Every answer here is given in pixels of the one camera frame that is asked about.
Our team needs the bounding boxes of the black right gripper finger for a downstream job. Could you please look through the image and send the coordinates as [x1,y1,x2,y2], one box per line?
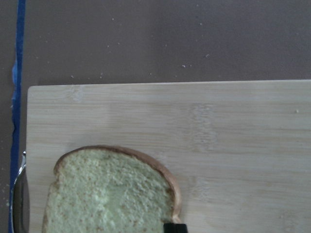
[163,223,187,233]

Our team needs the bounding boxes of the bread slice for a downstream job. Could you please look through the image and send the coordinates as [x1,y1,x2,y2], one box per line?
[42,145,182,233]

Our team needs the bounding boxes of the wooden cutting board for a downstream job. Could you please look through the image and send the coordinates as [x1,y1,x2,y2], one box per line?
[26,80,311,233]

